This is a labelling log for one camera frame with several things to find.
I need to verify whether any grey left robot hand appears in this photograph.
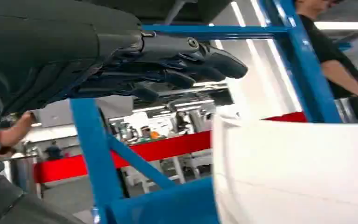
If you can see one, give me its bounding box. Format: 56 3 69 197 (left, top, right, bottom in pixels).
0 0 248 117

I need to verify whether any person's hand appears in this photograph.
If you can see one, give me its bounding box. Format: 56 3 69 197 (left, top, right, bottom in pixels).
0 111 37 148

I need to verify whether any blue steel shelving rack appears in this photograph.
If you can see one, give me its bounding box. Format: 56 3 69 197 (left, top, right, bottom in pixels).
69 0 344 224

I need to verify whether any red barrier band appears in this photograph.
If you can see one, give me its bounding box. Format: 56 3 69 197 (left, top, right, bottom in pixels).
33 97 358 183

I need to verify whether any white box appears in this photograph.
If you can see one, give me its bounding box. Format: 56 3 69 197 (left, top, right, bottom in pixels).
211 113 358 224

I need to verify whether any person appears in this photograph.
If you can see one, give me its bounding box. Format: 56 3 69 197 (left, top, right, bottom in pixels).
292 0 358 100

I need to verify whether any steel barrier post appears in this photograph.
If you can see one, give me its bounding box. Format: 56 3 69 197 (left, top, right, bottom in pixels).
9 154 39 196
334 96 358 124

